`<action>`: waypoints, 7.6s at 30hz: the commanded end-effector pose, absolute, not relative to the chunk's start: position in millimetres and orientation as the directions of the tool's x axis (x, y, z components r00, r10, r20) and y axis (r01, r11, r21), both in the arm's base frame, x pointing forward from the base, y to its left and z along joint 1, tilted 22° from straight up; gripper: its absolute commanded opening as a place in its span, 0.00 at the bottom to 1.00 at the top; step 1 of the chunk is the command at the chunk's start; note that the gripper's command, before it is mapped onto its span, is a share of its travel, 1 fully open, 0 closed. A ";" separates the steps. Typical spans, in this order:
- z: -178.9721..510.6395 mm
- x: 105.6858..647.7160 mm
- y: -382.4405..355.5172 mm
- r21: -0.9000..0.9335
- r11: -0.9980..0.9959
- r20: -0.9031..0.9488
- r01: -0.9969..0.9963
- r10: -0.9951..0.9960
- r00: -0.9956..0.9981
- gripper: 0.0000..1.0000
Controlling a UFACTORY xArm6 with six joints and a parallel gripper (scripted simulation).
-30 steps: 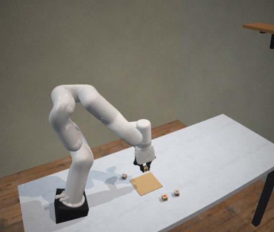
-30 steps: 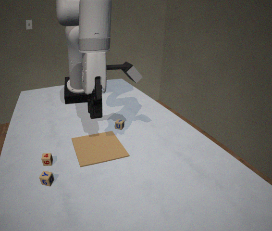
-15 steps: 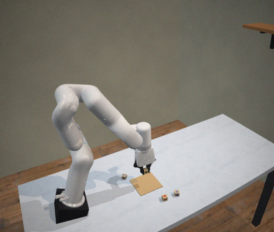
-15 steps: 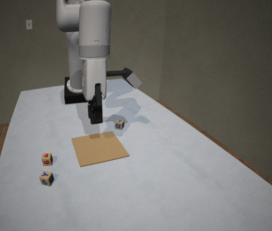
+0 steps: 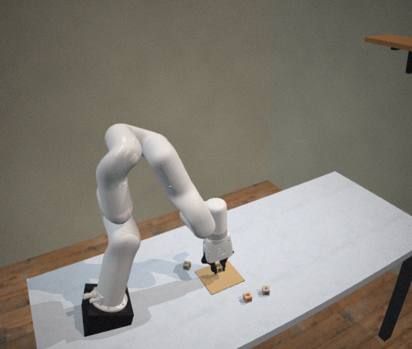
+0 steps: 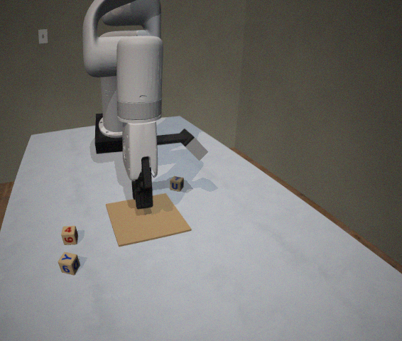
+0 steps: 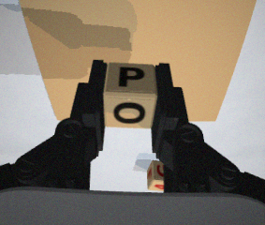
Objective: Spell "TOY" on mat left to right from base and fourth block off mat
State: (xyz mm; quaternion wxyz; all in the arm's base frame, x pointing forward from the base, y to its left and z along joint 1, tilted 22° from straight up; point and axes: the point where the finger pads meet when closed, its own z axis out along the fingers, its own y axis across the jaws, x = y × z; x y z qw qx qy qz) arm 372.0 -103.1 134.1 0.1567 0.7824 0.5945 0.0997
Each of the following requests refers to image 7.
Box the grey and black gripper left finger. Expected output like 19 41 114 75
0 60 107 190

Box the tan square mat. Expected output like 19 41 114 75
19 0 257 122

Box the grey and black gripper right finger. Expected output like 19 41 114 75
151 63 265 203

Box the wooden letter block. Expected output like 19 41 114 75
103 63 157 128
147 160 164 191

